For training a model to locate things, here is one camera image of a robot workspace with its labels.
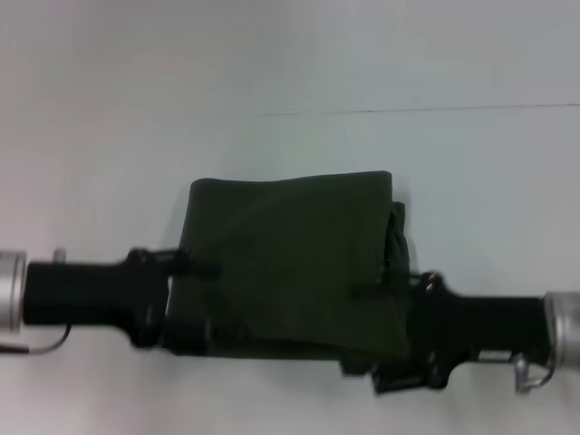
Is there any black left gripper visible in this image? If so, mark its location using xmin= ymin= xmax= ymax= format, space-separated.
xmin=24 ymin=247 xmax=249 ymax=358

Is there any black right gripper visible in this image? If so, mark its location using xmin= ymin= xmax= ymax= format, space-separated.
xmin=341 ymin=270 xmax=553 ymax=396

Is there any dark left arm cable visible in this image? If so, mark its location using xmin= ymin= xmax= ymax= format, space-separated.
xmin=0 ymin=324 xmax=73 ymax=356

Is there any dark green printed t-shirt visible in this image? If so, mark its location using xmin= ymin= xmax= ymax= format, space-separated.
xmin=163 ymin=169 xmax=414 ymax=363

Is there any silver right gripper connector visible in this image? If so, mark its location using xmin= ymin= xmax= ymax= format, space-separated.
xmin=510 ymin=354 xmax=555 ymax=396

